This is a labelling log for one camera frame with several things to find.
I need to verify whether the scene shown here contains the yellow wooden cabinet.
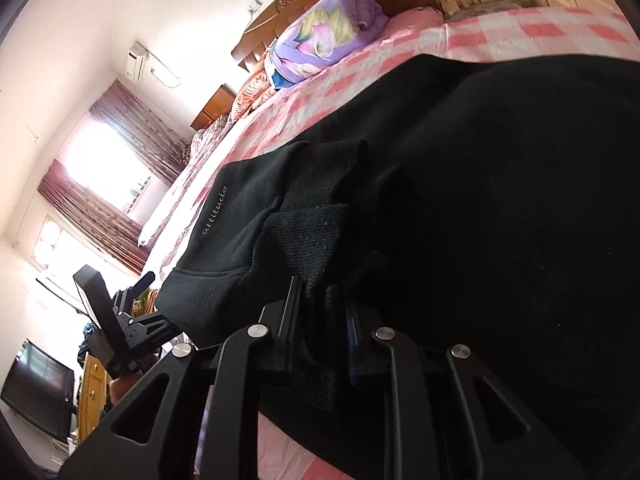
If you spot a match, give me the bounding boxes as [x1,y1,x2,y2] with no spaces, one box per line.
[77,354,111,443]

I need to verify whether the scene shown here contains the wooden nightstand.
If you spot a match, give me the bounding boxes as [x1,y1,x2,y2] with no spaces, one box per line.
[191,84,235,131]

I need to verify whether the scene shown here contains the black television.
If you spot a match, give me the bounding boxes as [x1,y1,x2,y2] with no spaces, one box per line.
[1,339,75,442]

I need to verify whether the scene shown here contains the pink checkered bed sheet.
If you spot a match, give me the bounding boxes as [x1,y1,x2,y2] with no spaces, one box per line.
[151,8,639,479]

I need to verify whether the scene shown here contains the cluttered bedside table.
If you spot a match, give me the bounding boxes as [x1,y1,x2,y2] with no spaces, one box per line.
[440,0,530,22]

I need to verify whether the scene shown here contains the black pants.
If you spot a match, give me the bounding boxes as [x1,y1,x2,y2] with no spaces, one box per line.
[156,54,639,479]

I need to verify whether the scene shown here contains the pink pillow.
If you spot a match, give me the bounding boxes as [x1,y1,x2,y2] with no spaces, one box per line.
[383,6,445,36]

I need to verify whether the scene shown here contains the dark red lower curtain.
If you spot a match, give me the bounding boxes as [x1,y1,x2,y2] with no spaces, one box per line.
[38,159,149,274]

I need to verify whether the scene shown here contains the orange patterned pillow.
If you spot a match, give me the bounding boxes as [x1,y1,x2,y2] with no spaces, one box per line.
[229,68,277,122]

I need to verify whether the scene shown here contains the dark red upper curtain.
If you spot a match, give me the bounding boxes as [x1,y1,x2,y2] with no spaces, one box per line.
[89,80,188,185]

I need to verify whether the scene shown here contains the purple floral pillow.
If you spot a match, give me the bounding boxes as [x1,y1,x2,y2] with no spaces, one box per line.
[265,0,388,90]

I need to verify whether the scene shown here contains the white air conditioner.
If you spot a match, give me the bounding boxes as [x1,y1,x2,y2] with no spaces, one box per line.
[126,42,149,82]

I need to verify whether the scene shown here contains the dark red curtain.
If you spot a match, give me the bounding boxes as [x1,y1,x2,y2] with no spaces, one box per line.
[89,80,188,185]
[38,159,149,274]

